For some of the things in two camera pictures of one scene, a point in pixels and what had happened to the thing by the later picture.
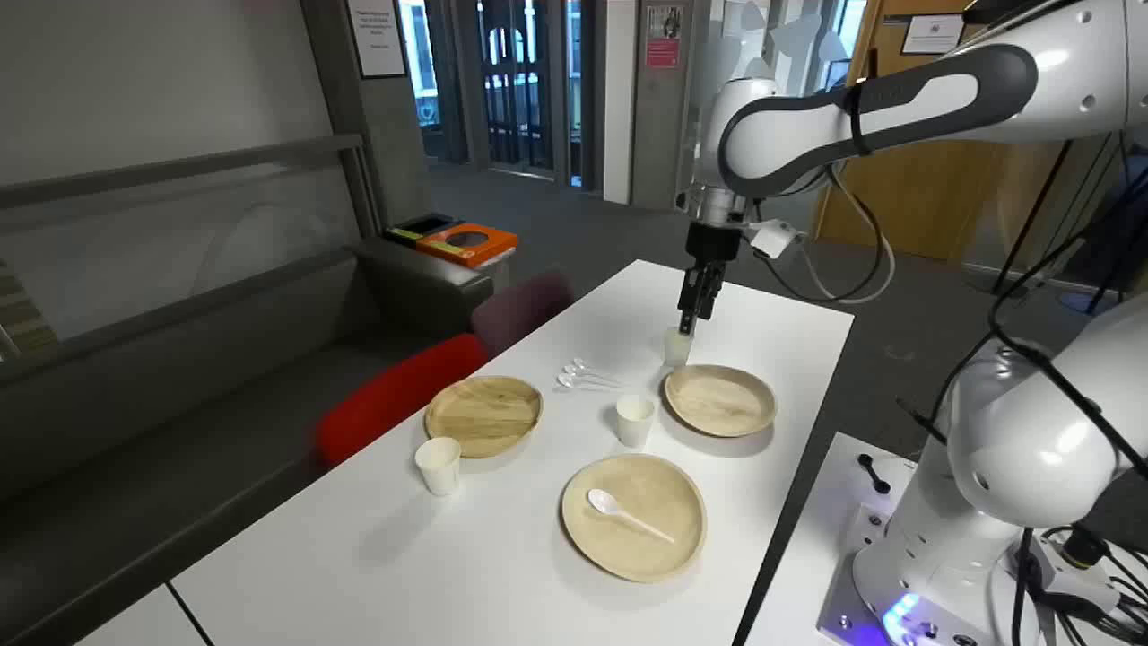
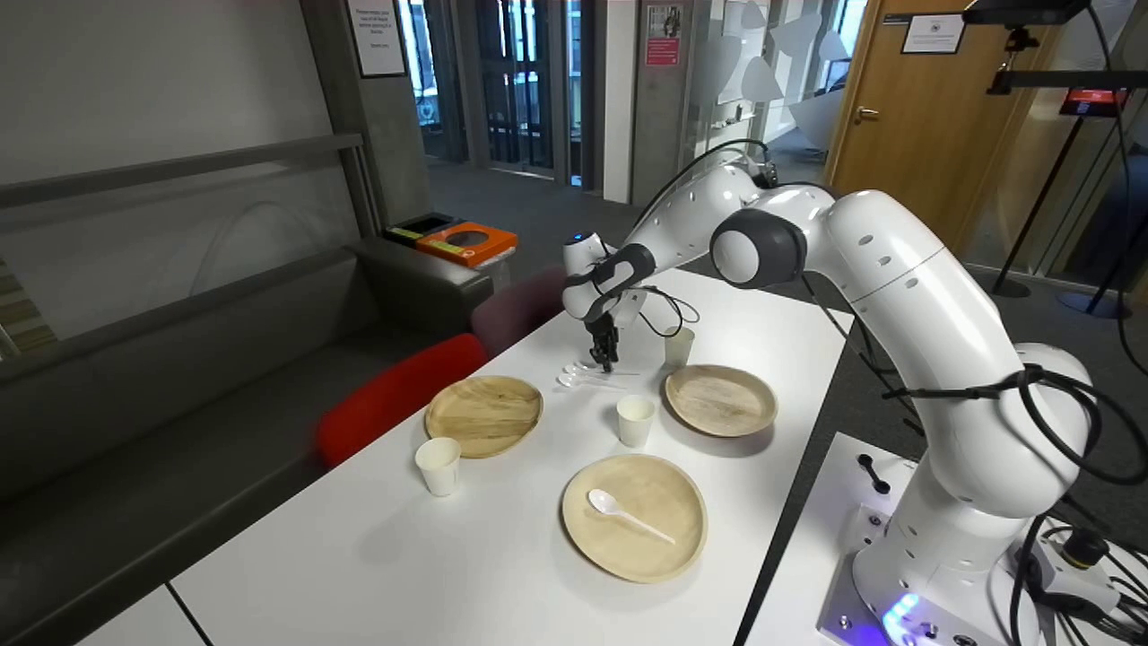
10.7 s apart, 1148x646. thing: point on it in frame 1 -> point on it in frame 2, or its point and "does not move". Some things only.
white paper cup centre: (632, 416) does not move
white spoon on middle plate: (612, 507) does not move
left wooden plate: (488, 416) does not move
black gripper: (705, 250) -> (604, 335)
